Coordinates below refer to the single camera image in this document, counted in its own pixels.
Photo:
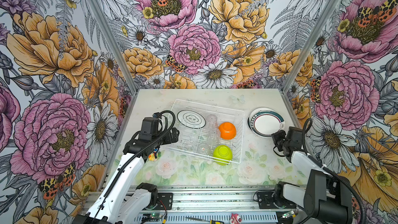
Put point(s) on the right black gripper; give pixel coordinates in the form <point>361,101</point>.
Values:
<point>276,136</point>

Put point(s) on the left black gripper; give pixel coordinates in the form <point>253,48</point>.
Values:
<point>174,135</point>

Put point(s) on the blue rimmed white plate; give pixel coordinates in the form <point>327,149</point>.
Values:
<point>265,121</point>

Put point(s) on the green rimmed white plate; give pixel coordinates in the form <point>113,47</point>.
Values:
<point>191,119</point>

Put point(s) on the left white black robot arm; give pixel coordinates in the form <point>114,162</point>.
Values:
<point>112,206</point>

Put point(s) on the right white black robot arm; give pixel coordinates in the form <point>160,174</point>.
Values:
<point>327,196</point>

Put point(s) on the colourful smiling flower toy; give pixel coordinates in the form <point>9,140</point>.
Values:
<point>154,155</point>

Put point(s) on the orange plastic bowl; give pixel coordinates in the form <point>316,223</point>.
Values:
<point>227,131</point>

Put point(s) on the lime green plastic bowl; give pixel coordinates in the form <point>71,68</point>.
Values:
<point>222,155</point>

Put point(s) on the green circuit board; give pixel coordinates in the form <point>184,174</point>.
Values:
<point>152,217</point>

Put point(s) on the red white small object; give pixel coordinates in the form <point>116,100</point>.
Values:
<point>235,219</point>

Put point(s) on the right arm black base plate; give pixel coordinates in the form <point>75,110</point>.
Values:
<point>265,200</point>

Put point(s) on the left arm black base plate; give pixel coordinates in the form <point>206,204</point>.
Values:
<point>164,202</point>

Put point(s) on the aluminium frame rail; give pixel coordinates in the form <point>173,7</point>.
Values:
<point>205,199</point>

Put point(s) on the yellow handled screwdriver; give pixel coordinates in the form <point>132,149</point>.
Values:
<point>204,220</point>

